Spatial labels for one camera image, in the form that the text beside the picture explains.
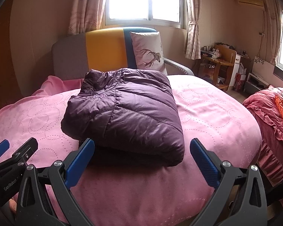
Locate purple quilted down jacket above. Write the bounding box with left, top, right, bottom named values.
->
left=61, top=68, right=185, bottom=167

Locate bedroom window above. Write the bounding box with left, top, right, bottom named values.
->
left=105, top=0, right=187, bottom=29

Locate pink bed cover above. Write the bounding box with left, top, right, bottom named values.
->
left=0, top=75, right=262, bottom=225

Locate orange wooden wardrobe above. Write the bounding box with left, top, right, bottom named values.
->
left=0, top=0, right=22, bottom=109

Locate red ruffled bedding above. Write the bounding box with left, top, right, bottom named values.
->
left=243, top=87, right=283, bottom=186

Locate red paper bag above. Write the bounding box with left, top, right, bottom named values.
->
left=234, top=73, right=246, bottom=92

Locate grey bedside cabinet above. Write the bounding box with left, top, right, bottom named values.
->
left=244, top=73, right=270, bottom=95

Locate wooden desk shelf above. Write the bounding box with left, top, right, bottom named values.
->
left=200, top=44, right=237, bottom=92

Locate grey yellow blue headboard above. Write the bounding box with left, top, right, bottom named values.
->
left=52, top=27, right=156, bottom=80

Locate pink right curtain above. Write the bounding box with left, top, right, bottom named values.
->
left=185, top=0, right=201, bottom=60

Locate pink curtain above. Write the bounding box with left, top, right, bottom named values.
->
left=185, top=0, right=201, bottom=60
left=68, top=0, right=106, bottom=35

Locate deer print pillow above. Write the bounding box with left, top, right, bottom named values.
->
left=130, top=32, right=168, bottom=75

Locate pink left curtain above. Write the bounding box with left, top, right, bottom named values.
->
left=68, top=0, right=106, bottom=35

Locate far right curtain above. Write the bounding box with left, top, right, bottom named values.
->
left=265, top=0, right=283, bottom=66

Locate grey metal bed rail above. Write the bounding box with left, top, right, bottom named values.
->
left=164, top=58, right=194, bottom=76

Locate wall air conditioner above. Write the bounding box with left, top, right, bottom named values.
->
left=237, top=0, right=265, bottom=11

